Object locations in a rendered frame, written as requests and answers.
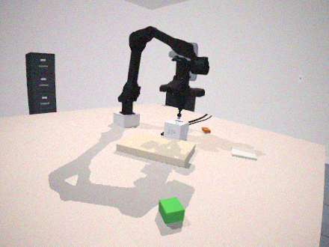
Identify orange-brown flat block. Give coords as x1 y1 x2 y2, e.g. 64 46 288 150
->
202 127 211 133

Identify green cube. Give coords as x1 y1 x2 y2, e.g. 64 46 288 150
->
158 198 185 225

